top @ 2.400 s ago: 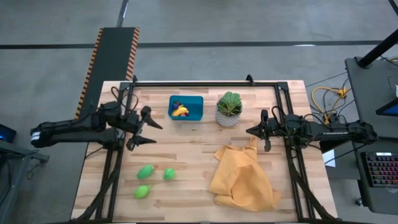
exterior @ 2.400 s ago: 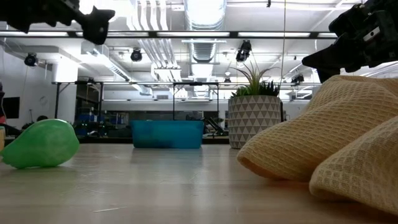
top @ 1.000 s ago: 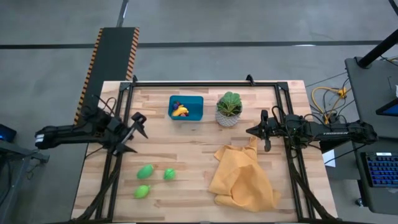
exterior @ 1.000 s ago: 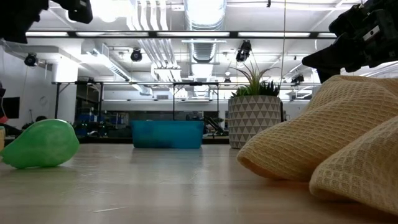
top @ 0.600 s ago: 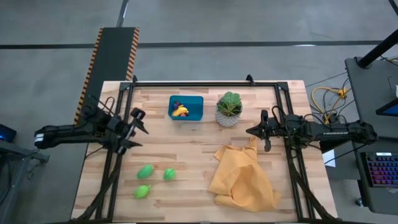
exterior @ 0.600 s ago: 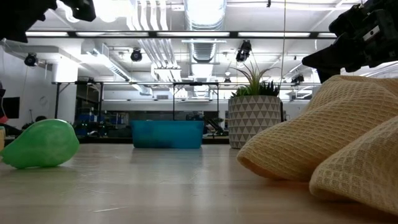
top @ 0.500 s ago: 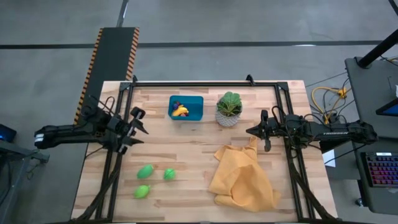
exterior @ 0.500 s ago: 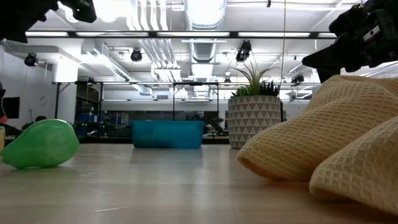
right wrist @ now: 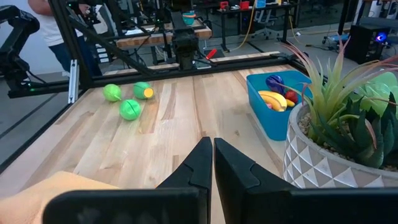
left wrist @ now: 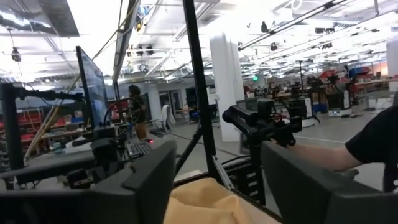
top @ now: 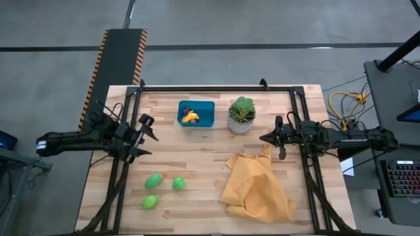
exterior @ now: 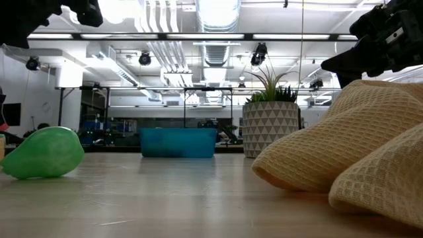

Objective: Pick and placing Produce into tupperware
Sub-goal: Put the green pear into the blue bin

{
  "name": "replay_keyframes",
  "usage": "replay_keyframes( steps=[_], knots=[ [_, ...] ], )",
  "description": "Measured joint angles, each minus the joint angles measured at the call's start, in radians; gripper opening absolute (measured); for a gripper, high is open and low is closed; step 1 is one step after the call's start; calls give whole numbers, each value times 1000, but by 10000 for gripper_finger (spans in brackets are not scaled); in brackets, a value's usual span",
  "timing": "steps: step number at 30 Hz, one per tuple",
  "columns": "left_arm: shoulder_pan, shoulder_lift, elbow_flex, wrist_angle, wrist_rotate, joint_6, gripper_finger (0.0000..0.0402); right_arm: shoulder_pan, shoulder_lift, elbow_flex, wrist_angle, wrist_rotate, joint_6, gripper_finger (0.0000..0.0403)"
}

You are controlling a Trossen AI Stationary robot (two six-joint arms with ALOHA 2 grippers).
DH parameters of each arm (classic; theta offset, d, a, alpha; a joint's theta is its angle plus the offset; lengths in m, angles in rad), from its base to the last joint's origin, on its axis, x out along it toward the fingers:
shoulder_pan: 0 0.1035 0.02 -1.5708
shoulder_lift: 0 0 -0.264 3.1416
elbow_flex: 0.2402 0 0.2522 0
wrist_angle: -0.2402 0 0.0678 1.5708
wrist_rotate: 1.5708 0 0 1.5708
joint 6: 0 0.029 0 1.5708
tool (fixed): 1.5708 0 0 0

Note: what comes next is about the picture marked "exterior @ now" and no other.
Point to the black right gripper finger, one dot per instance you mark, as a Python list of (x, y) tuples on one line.
[(357, 63)]

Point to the orange waffle cloth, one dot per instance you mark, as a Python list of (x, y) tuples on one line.
[(347, 139)]

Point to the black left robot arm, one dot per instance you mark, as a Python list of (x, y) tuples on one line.
[(23, 20)]

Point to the teal plastic tupperware container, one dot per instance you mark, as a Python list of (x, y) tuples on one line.
[(178, 142)]

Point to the potted plant in patterned pot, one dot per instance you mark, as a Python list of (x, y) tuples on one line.
[(269, 129)]

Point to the green toy mango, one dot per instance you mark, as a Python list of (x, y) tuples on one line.
[(46, 152)]

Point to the black ceiling-hung camera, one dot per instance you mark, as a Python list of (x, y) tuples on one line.
[(258, 54), (144, 59), (316, 84), (32, 63)]

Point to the black aluminium rig frame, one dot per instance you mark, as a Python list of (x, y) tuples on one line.
[(248, 36)]

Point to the black wall monitor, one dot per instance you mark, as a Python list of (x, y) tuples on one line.
[(11, 114)]

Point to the round spiral ventilation duct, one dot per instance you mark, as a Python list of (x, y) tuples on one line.
[(216, 20)]

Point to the black background rig frame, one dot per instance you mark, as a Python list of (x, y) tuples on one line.
[(208, 89)]

